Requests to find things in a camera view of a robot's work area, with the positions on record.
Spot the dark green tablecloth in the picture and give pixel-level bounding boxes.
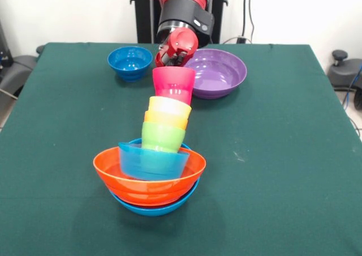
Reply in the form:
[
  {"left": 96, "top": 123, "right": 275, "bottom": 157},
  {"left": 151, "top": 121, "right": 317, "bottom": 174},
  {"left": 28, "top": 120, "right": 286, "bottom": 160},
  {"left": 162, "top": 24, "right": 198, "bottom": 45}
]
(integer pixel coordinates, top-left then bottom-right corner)
[{"left": 0, "top": 42, "right": 362, "bottom": 256}]

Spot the yellow plastic cup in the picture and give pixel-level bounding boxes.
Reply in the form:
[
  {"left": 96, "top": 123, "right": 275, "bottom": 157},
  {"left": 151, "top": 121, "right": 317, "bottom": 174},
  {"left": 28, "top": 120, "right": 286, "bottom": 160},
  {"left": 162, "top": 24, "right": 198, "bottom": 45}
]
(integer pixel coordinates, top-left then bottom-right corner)
[{"left": 146, "top": 96, "right": 192, "bottom": 121}]

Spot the green plastic cup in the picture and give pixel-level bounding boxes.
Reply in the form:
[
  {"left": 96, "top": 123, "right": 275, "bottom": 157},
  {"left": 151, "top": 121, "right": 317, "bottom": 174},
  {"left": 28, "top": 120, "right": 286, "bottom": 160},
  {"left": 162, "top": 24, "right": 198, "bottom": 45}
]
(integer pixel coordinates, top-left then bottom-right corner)
[{"left": 140, "top": 121, "right": 187, "bottom": 154}]

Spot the small orange-red bowl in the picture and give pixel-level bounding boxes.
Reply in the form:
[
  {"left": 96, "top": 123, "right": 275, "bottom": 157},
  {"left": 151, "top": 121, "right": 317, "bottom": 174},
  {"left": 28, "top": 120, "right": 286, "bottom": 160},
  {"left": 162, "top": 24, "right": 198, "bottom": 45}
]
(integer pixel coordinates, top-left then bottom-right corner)
[{"left": 113, "top": 187, "right": 197, "bottom": 210}]

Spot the purple plastic bowl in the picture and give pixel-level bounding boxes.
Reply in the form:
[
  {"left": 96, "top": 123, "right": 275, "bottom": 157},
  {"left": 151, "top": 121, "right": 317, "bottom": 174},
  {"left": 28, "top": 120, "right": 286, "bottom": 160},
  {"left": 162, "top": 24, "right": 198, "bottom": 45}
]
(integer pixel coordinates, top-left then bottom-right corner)
[{"left": 183, "top": 49, "right": 248, "bottom": 100}]

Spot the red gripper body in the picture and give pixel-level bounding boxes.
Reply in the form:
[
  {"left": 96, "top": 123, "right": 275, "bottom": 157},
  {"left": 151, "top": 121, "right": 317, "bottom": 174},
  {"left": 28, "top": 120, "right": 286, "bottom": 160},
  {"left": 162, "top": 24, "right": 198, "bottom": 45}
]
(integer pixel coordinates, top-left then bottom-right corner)
[{"left": 154, "top": 27, "right": 199, "bottom": 67}]

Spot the pink plastic cup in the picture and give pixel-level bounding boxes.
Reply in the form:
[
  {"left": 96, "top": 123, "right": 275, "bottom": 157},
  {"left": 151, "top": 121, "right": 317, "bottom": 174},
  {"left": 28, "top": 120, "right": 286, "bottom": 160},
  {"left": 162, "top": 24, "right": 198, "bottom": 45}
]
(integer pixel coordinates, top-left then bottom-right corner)
[{"left": 152, "top": 66, "right": 196, "bottom": 105}]

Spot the small dark blue bowl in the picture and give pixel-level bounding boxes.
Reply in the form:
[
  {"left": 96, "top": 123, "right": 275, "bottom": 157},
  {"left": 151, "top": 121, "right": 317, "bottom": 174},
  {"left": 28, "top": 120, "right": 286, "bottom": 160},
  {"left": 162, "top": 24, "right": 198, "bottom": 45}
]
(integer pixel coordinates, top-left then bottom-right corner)
[{"left": 107, "top": 46, "right": 154, "bottom": 83}]

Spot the wide orange-red bowl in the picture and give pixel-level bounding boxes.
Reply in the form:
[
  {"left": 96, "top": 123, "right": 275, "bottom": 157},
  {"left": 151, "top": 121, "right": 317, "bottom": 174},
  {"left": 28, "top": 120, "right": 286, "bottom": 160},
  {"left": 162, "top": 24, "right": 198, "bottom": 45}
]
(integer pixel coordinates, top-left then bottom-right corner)
[{"left": 93, "top": 147, "right": 206, "bottom": 207}]

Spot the small light blue bowl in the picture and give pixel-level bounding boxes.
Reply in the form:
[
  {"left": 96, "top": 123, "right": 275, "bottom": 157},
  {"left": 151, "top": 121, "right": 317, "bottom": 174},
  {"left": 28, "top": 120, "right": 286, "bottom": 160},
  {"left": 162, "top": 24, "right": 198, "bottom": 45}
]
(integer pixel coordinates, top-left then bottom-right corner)
[{"left": 118, "top": 142, "right": 191, "bottom": 181}]

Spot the orange plastic cup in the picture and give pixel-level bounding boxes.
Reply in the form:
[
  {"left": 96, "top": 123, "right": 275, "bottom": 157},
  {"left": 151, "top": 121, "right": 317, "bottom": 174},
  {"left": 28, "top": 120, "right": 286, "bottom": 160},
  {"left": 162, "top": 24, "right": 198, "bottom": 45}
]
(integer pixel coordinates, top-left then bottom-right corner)
[{"left": 143, "top": 110, "right": 189, "bottom": 131}]

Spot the black equipment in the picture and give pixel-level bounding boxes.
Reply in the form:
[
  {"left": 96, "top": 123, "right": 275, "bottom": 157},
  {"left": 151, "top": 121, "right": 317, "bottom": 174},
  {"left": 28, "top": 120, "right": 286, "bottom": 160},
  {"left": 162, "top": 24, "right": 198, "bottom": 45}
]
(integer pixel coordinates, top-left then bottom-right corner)
[{"left": 0, "top": 20, "right": 14, "bottom": 67}]

